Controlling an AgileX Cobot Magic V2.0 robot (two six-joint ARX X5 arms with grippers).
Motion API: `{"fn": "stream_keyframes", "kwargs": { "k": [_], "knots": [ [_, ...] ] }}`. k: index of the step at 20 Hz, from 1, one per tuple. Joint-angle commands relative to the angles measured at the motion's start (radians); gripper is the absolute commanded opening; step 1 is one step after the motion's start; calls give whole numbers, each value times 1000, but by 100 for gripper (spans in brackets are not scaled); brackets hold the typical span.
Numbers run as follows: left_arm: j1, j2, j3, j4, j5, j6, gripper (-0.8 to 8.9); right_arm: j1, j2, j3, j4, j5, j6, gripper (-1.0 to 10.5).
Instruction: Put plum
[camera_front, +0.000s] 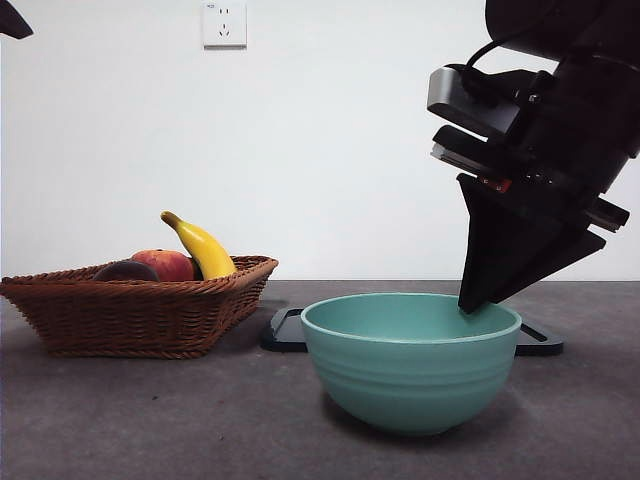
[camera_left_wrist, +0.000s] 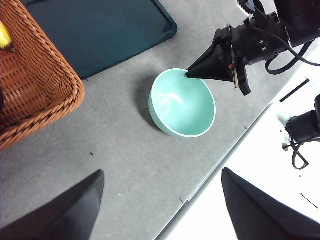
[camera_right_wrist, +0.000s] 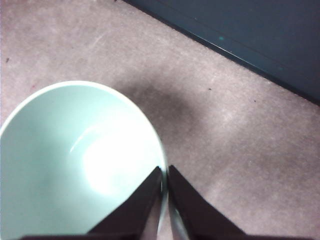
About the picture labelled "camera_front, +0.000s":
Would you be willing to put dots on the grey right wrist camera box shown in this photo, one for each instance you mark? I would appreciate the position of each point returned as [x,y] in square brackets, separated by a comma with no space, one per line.
[450,90]

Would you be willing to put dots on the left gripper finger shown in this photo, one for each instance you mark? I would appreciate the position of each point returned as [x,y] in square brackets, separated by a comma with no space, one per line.
[12,25]

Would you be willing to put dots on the yellow banana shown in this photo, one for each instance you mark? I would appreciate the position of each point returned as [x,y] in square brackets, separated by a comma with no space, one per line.
[207,250]

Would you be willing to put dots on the dark purple plum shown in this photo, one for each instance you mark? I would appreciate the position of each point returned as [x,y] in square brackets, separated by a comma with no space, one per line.
[125,272]

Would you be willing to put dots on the black rectangular tray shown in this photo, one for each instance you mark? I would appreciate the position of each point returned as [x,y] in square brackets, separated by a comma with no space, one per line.
[282,340]

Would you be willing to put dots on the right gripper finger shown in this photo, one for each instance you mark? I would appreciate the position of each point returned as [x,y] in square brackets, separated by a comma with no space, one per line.
[500,250]
[560,260]

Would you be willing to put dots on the white wall socket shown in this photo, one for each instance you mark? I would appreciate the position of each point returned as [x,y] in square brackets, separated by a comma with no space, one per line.
[225,25]

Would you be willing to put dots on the red orange peach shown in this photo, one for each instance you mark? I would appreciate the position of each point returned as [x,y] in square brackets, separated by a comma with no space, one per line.
[175,265]

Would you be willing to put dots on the brown wicker basket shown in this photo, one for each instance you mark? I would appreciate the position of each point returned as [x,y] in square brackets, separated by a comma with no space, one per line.
[125,320]

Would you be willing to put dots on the teal ribbed bowl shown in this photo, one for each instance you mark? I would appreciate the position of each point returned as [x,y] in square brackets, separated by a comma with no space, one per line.
[410,380]

